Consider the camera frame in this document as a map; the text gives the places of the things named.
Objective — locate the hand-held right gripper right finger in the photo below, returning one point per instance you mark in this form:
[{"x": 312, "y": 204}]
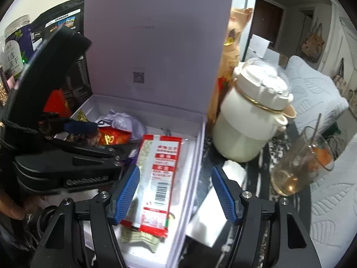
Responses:
[{"x": 226, "y": 198}]

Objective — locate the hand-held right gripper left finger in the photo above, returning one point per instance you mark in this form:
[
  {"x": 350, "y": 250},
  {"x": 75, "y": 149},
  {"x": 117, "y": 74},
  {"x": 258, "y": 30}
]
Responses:
[{"x": 127, "y": 195}]

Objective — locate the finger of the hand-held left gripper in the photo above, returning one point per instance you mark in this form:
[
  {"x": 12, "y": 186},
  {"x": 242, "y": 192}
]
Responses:
[
  {"x": 92, "y": 152},
  {"x": 83, "y": 128}
]

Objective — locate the gold brown snack packet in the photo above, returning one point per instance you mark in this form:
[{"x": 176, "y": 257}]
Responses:
[{"x": 83, "y": 116}]

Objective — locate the red white long snack packet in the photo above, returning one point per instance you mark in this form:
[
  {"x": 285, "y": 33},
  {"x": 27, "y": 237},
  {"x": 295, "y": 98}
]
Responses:
[{"x": 159, "y": 178}]

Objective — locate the green tea packet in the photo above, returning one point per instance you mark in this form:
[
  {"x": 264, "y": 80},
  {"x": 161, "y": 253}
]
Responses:
[{"x": 142, "y": 241}]

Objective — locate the purple gift box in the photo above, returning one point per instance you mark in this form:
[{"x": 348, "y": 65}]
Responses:
[{"x": 156, "y": 47}]

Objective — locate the person's left hand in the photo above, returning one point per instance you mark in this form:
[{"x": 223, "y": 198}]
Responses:
[{"x": 12, "y": 206}]

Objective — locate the white small box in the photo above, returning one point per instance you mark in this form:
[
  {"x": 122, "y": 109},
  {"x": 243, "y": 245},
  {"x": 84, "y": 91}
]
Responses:
[{"x": 209, "y": 215}]

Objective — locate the white tissue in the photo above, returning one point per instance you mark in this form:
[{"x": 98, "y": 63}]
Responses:
[{"x": 235, "y": 173}]

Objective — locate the black coffee bag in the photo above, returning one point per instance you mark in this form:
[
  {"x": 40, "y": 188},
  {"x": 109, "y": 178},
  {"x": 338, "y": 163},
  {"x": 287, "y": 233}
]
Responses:
[{"x": 78, "y": 83}]

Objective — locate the green label clear jar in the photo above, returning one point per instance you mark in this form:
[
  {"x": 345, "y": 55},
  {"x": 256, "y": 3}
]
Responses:
[{"x": 16, "y": 47}]

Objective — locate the brown label clear jar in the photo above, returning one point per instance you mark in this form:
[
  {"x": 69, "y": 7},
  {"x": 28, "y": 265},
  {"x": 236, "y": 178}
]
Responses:
[{"x": 5, "y": 92}]

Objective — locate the white ceramic jar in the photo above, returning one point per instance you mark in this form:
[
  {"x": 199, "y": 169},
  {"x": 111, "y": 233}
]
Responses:
[{"x": 239, "y": 134}]

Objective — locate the glass cup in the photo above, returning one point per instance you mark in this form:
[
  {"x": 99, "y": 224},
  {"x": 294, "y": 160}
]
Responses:
[{"x": 295, "y": 178}]

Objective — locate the beige cup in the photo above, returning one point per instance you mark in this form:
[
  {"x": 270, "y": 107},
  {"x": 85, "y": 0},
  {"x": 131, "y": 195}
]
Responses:
[{"x": 290, "y": 114}]

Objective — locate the white leaf pattern chair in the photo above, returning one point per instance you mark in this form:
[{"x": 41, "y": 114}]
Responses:
[
  {"x": 334, "y": 215},
  {"x": 312, "y": 89}
]

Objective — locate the metal spoon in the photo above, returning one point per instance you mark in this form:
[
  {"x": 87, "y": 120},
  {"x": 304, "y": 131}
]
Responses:
[{"x": 316, "y": 128}]

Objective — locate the gold snack bag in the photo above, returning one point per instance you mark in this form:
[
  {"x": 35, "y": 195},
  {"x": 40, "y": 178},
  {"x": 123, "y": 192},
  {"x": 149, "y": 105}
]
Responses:
[{"x": 233, "y": 50}]

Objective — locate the flat cardboard boxes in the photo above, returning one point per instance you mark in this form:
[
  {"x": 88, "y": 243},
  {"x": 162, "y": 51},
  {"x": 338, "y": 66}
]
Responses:
[{"x": 267, "y": 50}]

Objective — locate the cream printed tote bag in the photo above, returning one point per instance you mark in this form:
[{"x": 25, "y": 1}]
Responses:
[
  {"x": 352, "y": 99},
  {"x": 339, "y": 81}
]

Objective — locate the brown patterned tote bag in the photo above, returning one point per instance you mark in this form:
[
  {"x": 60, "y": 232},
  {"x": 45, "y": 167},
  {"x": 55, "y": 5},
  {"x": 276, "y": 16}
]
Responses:
[{"x": 312, "y": 44}]

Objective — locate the dark brown door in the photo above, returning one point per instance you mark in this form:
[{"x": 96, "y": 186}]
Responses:
[{"x": 267, "y": 19}]

